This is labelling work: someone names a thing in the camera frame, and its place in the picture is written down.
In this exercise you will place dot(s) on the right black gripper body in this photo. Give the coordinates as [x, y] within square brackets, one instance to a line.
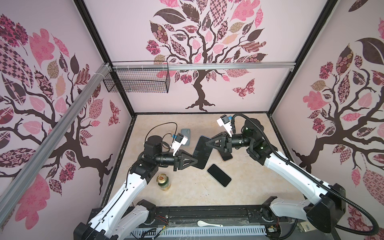
[228, 142]

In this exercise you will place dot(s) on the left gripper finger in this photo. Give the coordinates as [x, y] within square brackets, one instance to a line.
[187, 158]
[181, 165]

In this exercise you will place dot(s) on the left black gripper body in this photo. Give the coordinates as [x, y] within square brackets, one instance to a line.
[177, 159]

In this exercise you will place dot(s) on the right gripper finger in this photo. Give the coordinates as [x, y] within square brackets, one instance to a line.
[216, 140]
[210, 148]

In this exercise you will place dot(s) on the light blue phone case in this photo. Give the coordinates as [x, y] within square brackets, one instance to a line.
[186, 136]

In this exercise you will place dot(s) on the black smartphone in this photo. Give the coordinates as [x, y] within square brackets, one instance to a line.
[202, 152]

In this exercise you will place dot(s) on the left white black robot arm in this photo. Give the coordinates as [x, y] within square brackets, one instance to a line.
[115, 221]

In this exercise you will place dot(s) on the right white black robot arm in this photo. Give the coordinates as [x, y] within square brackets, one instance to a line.
[323, 206]

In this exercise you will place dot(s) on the phone with pink case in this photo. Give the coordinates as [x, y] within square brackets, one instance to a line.
[225, 156]

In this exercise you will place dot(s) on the phone with white case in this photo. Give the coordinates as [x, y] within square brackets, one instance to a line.
[219, 175]

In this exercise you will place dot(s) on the green gold drink can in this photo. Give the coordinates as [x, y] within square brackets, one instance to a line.
[163, 182]

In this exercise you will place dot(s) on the white plastic spoon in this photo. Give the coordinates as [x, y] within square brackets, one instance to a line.
[205, 224]

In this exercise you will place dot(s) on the beige box under bench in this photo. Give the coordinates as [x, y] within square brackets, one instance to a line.
[305, 227]

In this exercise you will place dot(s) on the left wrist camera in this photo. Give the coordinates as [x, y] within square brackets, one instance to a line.
[177, 143]

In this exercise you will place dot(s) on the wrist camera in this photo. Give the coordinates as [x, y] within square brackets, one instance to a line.
[226, 122]
[177, 143]

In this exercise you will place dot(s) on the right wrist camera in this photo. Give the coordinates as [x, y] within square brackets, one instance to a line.
[226, 122]

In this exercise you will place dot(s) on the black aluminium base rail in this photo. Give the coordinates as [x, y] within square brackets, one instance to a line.
[251, 214]

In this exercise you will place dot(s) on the black wire basket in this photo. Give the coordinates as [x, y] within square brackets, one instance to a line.
[138, 77]

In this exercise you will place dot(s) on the white slotted cable duct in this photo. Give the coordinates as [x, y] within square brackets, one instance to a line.
[194, 232]

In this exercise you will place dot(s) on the back aluminium wall rail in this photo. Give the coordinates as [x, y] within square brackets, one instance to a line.
[220, 66]

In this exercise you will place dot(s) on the aluminium wall rail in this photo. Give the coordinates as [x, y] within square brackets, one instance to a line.
[23, 180]
[220, 66]

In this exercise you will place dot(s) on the left aluminium wall rail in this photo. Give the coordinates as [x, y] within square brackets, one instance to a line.
[23, 180]

